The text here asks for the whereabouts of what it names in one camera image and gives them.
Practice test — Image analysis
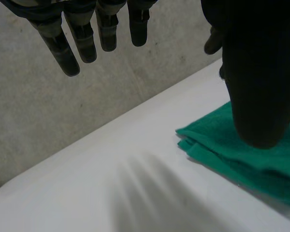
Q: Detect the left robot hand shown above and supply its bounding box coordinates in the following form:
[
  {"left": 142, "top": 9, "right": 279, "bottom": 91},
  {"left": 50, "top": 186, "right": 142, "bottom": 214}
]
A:
[{"left": 0, "top": 0, "right": 290, "bottom": 149}]

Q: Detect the teal towel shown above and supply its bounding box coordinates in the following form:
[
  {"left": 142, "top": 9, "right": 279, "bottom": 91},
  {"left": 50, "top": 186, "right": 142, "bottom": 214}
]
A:
[{"left": 175, "top": 100, "right": 290, "bottom": 209}]

